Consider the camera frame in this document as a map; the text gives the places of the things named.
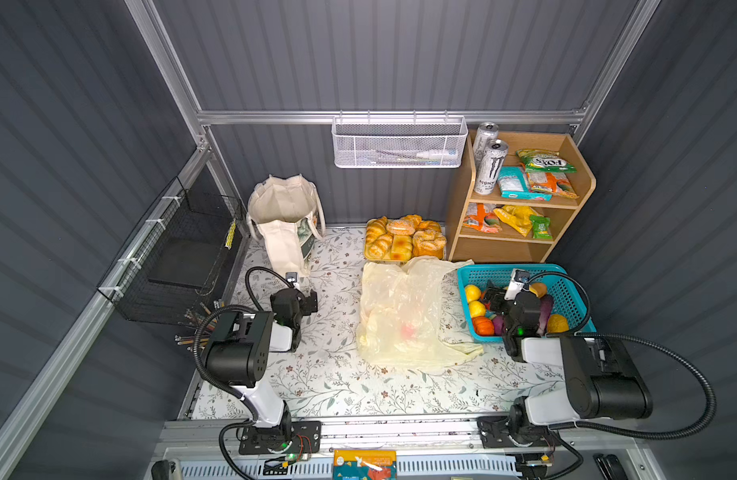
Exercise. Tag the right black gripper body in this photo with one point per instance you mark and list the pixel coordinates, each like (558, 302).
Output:
(501, 305)

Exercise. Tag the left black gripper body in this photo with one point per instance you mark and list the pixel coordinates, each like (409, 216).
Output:
(303, 306)

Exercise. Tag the yellow lemon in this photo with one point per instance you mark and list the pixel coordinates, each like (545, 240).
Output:
(473, 293)
(477, 309)

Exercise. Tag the cream canvas tote bag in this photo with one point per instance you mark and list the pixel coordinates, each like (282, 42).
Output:
(287, 214)

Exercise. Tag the yellow translucent plastic bag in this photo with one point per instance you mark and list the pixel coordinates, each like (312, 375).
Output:
(401, 310)

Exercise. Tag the teal snack packet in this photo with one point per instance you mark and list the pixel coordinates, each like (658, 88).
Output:
(513, 184)

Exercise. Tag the white Monster energy can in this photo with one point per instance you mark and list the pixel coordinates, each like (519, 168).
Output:
(493, 158)

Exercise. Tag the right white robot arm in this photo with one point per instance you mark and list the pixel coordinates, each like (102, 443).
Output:
(600, 379)

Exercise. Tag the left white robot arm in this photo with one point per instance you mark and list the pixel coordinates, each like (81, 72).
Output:
(235, 359)

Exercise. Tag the purple eggplant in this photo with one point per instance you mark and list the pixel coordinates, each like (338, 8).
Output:
(546, 308)

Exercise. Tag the orange toy pumpkin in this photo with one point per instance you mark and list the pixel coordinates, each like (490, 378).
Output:
(483, 326)

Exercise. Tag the teal plastic basket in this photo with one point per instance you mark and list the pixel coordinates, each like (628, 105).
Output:
(568, 301)

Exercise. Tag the small green snack packet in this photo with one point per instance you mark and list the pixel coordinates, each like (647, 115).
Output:
(541, 227)

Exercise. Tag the bundle of pencils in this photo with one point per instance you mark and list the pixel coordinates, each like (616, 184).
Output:
(191, 330)

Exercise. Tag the yellow snack packet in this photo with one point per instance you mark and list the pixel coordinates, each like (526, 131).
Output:
(517, 217)

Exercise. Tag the orange red snack packet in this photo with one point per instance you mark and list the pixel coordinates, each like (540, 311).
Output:
(481, 217)

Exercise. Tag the croissant bread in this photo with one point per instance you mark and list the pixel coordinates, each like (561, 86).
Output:
(378, 241)

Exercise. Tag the yellow bread tray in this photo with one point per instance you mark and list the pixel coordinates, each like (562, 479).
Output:
(401, 240)

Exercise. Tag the wooden shelf unit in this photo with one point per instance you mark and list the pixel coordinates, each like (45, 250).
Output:
(508, 245)

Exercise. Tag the square yellow bread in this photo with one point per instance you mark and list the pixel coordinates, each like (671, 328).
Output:
(402, 249)

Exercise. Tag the sugared round bun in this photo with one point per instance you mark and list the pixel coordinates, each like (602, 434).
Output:
(402, 227)

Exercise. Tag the orange snack bag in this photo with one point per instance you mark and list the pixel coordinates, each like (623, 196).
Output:
(555, 184)

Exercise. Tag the green snack bag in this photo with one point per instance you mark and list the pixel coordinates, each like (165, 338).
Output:
(544, 161)

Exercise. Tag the colourful box at front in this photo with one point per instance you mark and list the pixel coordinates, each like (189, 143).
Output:
(364, 465)

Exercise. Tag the toothpaste tube in basket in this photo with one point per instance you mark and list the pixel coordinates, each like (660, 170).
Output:
(428, 156)

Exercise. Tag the rear silver drink can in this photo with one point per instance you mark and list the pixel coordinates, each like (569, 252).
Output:
(486, 133)

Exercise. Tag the black wire wall basket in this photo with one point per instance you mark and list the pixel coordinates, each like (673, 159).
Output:
(177, 267)

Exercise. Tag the white wire wall basket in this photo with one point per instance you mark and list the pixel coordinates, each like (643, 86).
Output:
(357, 138)

